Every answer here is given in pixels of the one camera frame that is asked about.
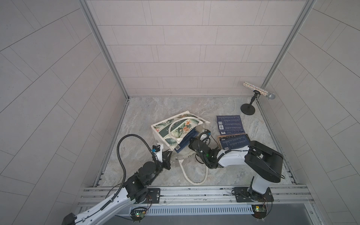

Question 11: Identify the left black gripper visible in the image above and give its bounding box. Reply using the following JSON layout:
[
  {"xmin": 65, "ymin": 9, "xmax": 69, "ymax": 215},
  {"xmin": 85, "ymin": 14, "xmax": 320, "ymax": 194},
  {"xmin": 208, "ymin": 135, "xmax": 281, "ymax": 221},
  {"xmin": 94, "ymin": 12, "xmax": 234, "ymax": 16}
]
[{"xmin": 145, "ymin": 149, "xmax": 173, "ymax": 186}]

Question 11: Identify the floral canvas tote bag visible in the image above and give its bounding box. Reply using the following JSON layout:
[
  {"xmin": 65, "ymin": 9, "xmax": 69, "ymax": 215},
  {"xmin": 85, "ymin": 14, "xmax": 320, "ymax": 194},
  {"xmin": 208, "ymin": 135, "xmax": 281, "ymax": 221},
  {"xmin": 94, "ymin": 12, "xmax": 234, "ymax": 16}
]
[{"xmin": 151, "ymin": 111, "xmax": 211, "ymax": 186}]

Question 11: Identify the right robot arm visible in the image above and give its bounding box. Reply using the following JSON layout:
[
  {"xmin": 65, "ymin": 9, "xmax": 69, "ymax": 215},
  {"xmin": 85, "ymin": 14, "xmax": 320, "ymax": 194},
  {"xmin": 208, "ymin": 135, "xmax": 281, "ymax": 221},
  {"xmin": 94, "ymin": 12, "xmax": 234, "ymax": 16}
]
[{"xmin": 188, "ymin": 133, "xmax": 284, "ymax": 203}]

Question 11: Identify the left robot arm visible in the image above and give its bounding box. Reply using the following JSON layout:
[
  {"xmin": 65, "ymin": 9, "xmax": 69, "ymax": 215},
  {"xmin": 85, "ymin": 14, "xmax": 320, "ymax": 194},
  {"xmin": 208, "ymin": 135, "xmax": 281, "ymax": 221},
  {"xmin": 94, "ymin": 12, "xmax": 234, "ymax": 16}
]
[{"xmin": 62, "ymin": 134, "xmax": 173, "ymax": 225}]

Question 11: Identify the stack of blue books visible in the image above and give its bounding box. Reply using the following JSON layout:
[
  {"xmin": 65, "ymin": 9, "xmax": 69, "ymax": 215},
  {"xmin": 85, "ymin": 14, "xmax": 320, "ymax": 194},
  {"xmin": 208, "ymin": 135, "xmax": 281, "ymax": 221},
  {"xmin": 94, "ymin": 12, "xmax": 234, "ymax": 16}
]
[{"xmin": 175, "ymin": 129, "xmax": 198, "ymax": 153}]

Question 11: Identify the left circuit board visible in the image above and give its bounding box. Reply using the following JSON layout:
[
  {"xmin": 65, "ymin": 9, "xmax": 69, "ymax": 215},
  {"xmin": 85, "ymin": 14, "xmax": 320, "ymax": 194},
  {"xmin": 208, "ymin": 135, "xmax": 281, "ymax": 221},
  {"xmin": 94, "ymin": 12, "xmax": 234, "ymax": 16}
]
[{"xmin": 130, "ymin": 207, "xmax": 148, "ymax": 222}]

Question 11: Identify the circuit board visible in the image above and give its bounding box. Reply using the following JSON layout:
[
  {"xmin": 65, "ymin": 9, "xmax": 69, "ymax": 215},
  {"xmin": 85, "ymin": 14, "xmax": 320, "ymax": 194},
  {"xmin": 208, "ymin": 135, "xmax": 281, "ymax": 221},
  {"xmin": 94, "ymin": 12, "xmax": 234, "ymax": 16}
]
[
  {"xmin": 252, "ymin": 205, "xmax": 268, "ymax": 219},
  {"xmin": 130, "ymin": 207, "xmax": 148, "ymax": 222}
]

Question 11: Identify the black microphone stand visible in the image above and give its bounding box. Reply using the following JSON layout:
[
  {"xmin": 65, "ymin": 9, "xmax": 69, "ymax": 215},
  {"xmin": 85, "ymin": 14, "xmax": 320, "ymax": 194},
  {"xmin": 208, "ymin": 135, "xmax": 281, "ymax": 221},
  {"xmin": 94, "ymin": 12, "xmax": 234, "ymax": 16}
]
[{"xmin": 241, "ymin": 90, "xmax": 261, "ymax": 115}]

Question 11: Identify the right circuit board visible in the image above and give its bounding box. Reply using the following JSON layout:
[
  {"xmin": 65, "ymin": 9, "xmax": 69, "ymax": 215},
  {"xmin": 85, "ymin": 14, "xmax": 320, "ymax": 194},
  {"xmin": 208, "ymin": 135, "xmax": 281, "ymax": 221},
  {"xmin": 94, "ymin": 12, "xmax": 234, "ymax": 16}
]
[{"xmin": 252, "ymin": 205, "xmax": 268, "ymax": 219}]

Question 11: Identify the glitter microphone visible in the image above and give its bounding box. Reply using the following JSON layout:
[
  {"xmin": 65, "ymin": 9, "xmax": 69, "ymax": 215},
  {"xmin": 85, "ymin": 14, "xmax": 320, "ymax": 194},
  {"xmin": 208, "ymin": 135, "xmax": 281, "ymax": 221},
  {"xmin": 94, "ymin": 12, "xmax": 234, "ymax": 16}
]
[{"xmin": 243, "ymin": 82, "xmax": 276, "ymax": 100}]

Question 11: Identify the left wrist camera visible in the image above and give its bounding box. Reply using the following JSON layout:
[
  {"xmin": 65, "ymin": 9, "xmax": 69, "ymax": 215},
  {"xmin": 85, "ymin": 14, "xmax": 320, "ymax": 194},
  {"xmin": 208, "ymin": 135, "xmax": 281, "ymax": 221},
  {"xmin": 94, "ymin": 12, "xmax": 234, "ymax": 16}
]
[{"xmin": 152, "ymin": 143, "xmax": 164, "ymax": 163}]

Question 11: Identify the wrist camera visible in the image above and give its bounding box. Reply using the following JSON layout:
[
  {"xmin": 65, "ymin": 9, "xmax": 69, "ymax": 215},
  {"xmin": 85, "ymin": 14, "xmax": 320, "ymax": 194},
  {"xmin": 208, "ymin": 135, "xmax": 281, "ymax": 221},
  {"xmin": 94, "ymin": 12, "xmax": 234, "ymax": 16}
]
[
  {"xmin": 152, "ymin": 143, "xmax": 164, "ymax": 163},
  {"xmin": 199, "ymin": 129, "xmax": 211, "ymax": 145}
]

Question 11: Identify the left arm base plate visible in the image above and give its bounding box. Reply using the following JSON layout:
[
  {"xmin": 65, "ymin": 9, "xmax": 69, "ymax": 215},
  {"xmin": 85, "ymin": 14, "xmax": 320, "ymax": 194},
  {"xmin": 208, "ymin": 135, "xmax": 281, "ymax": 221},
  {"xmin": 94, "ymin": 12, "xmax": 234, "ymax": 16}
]
[{"xmin": 135, "ymin": 188, "xmax": 161, "ymax": 204}]

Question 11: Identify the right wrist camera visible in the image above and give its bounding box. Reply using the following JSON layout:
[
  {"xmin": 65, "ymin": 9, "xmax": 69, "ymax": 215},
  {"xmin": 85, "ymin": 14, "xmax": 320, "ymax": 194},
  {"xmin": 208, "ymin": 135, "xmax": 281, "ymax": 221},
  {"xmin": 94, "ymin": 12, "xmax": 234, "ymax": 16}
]
[{"xmin": 199, "ymin": 129, "xmax": 211, "ymax": 145}]

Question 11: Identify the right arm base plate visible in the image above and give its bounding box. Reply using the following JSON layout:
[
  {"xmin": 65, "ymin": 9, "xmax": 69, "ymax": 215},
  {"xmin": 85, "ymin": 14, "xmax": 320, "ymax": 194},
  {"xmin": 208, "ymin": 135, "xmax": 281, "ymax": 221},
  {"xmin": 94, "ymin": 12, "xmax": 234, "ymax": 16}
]
[{"xmin": 232, "ymin": 187, "xmax": 274, "ymax": 203}]

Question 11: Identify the aluminium mounting rail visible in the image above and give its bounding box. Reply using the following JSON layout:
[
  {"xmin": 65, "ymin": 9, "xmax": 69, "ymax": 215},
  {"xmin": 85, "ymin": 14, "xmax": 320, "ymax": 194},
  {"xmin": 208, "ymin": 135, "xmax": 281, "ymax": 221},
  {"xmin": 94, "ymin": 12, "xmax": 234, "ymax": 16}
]
[{"xmin": 75, "ymin": 185, "xmax": 313, "ymax": 217}]

